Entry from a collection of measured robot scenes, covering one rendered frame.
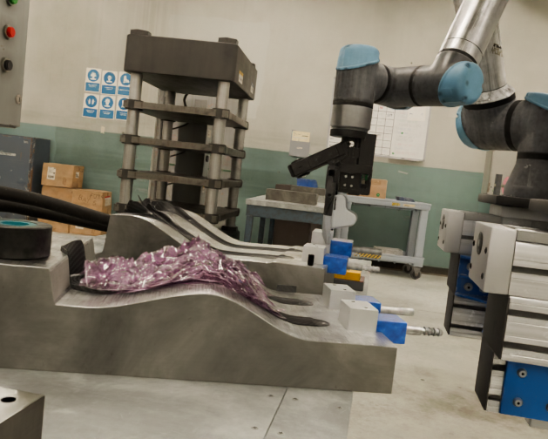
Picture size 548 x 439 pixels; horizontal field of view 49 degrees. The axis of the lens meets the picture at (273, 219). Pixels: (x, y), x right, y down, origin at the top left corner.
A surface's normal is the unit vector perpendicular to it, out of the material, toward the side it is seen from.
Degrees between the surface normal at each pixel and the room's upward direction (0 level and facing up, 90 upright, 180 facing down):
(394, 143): 90
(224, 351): 90
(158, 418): 0
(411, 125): 90
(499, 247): 90
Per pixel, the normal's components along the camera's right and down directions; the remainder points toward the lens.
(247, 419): 0.11, -0.99
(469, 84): 0.63, 0.13
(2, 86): 0.98, 0.12
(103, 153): -0.11, 0.07
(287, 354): 0.12, 0.09
